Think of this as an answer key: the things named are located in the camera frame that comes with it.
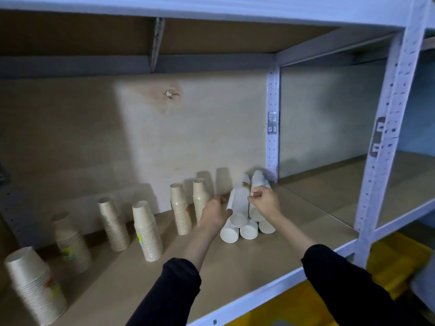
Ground person's right hand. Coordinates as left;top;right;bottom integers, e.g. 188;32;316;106
247;185;283;220

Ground person's left hand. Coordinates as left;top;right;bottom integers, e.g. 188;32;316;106
198;196;233;231

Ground white cup stack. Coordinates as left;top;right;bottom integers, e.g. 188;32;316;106
239;219;259;240
229;173;251;229
249;170;271;224
220;188;239;244
257;179;276;235

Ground white metal shelf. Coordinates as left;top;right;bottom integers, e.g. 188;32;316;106
0;0;435;326

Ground person's left forearm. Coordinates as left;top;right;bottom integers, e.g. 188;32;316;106
126;222;222;326

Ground person's right forearm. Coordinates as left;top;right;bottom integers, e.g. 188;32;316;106
270;210;429;326

